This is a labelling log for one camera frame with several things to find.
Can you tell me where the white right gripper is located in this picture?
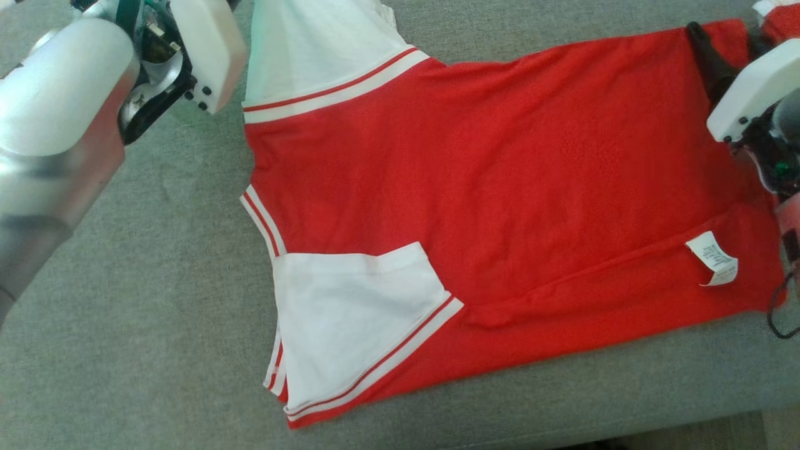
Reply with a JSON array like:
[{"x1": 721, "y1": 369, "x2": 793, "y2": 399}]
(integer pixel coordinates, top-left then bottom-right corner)
[{"x1": 686, "y1": 22, "x2": 800, "y2": 196}]

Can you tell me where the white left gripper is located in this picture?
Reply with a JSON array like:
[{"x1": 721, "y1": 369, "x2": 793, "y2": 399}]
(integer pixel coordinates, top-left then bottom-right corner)
[{"x1": 116, "y1": 0, "x2": 248, "y2": 146}]

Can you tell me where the red and white shirt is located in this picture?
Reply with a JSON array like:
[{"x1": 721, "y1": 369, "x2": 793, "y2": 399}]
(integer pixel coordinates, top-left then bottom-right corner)
[{"x1": 239, "y1": 0, "x2": 789, "y2": 431}]

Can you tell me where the red cloth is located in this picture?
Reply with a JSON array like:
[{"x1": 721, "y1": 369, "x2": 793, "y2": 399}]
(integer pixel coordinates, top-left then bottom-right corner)
[{"x1": 752, "y1": 0, "x2": 800, "y2": 44}]

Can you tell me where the grey sofa ottoman seat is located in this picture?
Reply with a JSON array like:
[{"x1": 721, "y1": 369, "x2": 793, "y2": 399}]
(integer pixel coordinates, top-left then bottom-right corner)
[{"x1": 0, "y1": 0, "x2": 800, "y2": 450}]

